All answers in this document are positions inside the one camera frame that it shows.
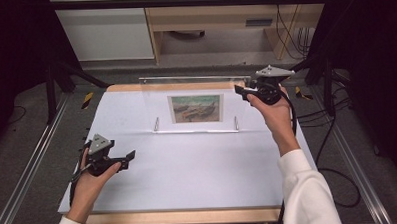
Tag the yellow clamp left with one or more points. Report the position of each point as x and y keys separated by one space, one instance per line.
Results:
x=87 y=100

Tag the black metal stand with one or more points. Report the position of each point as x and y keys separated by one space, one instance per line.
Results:
x=50 y=93
x=329 y=87

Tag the wooden desk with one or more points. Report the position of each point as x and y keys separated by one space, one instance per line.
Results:
x=209 y=16

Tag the black curtain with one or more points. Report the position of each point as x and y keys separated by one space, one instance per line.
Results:
x=374 y=52
x=14 y=48

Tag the clear acrylic photo frame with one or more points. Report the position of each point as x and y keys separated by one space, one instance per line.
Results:
x=159 y=103

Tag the white cabinet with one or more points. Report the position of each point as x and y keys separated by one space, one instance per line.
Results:
x=107 y=35

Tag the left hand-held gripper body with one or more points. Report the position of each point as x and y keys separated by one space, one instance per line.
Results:
x=99 y=147

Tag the aluminium rail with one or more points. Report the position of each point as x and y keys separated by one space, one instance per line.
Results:
x=25 y=174
x=355 y=166

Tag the person's left hand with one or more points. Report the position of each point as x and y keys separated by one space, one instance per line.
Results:
x=86 y=192

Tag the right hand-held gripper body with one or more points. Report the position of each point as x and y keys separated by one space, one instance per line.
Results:
x=269 y=86

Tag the yellow clamp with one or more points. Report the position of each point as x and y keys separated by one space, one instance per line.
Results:
x=87 y=100
x=301 y=93

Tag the picture card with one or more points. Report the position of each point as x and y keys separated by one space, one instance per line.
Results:
x=195 y=108

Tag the black horizontal bar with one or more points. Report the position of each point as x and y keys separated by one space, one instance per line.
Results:
x=182 y=2

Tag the person's right hand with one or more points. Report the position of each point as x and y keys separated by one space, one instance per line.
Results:
x=278 y=122

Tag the yellow clamp right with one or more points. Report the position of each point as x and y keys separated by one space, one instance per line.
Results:
x=301 y=93

